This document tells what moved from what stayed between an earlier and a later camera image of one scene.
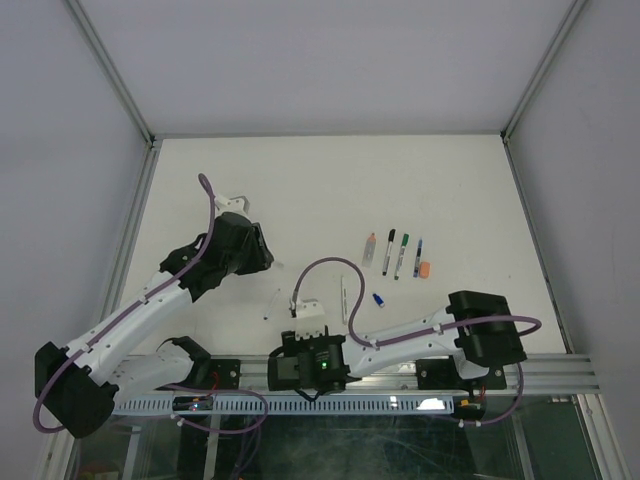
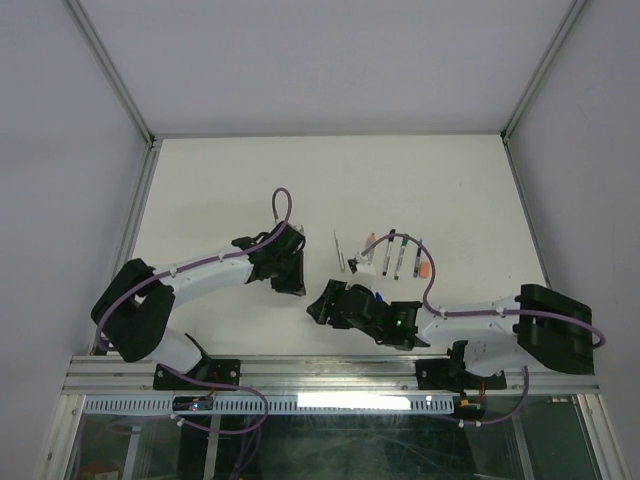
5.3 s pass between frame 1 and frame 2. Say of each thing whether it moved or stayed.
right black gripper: moved
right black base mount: stayed
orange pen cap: stayed
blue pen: stayed
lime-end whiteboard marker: moved
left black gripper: moved
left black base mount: stayed
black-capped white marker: stayed
